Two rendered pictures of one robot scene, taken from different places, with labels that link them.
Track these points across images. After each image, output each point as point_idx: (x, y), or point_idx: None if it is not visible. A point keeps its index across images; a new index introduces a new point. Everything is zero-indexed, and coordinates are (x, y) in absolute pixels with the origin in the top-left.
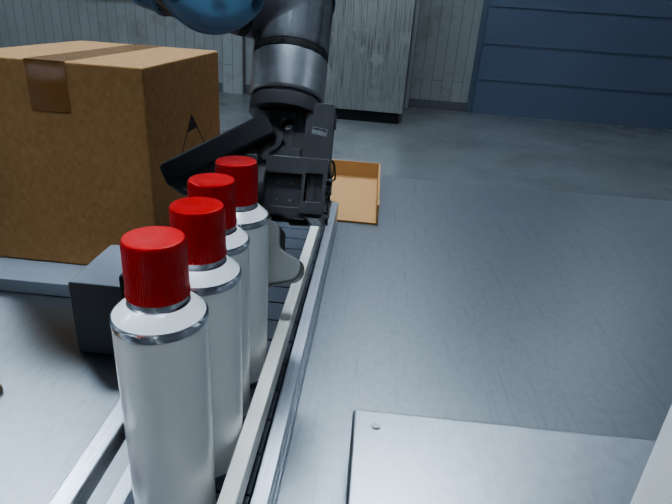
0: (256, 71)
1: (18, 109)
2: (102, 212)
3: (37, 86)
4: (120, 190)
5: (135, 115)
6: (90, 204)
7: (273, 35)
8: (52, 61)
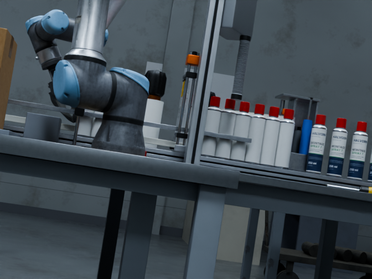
0: (56, 52)
1: (7, 55)
2: (4, 103)
3: (10, 46)
4: (7, 92)
5: (14, 61)
6: (4, 99)
7: (55, 43)
8: (13, 37)
